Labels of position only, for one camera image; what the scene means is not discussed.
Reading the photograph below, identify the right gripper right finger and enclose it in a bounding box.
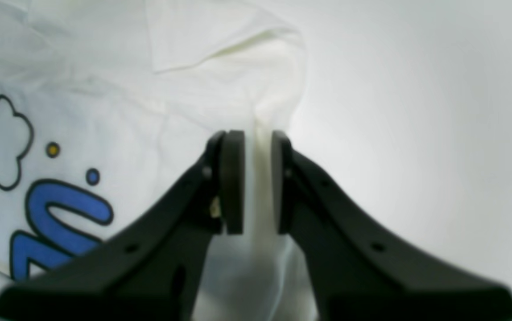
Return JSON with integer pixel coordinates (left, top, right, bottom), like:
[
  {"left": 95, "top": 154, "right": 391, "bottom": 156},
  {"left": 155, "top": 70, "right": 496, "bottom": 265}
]
[{"left": 271, "top": 130, "right": 512, "bottom": 321}]

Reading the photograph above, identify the white printed T-shirt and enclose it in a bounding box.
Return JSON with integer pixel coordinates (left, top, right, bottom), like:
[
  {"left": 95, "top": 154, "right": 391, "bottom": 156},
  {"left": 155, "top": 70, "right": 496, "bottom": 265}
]
[{"left": 0, "top": 0, "right": 316, "bottom": 321}]

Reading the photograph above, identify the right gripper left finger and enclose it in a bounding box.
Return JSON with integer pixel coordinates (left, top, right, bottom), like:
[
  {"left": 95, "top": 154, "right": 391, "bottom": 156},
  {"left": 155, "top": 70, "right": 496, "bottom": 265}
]
[{"left": 0, "top": 130, "right": 245, "bottom": 321}]

